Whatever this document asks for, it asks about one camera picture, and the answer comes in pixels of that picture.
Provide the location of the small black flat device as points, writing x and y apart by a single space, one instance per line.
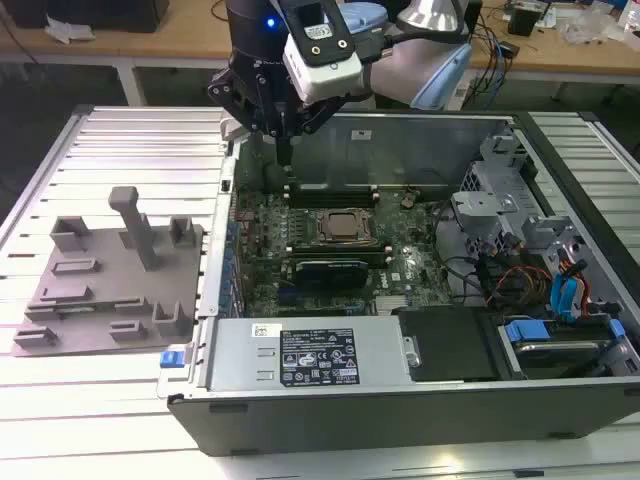
510 50

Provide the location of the crumpled white paper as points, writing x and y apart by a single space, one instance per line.
70 29

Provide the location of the black label sticker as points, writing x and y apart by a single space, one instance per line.
320 357

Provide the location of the clear plastic bag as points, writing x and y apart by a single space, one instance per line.
585 25

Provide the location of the silver CPU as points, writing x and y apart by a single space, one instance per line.
344 226

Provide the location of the small silver heatsink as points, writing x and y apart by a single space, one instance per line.
391 304

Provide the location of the black plastic shroud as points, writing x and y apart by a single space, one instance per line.
445 345

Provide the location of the hard disk in blue carrier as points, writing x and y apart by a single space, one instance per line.
525 332

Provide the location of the wooden desk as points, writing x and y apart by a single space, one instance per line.
175 40

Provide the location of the tall black speaker box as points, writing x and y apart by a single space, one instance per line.
474 17

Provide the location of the gray case corner latch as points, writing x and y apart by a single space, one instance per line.
232 130

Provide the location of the silver metal drive cage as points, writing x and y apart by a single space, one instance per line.
480 205

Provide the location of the gray parts rack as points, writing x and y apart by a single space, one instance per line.
100 285

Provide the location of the large black box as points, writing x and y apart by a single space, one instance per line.
85 12

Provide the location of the green motherboard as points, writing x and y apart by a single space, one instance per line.
417 255

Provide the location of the black open PC case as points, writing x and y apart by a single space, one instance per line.
400 420

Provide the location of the blue case latch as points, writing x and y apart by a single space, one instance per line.
170 360

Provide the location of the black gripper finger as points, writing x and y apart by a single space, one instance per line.
320 112
222 90

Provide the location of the small black cube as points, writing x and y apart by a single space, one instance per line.
525 22

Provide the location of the black graphics card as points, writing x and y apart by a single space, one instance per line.
330 275

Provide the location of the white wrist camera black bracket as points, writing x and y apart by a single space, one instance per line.
325 75

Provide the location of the round coin battery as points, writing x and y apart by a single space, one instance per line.
408 200

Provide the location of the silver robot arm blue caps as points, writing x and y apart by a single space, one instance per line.
400 75

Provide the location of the silver power supply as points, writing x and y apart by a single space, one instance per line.
240 355

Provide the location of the black RAM slot bank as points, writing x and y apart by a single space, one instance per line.
330 200
340 251

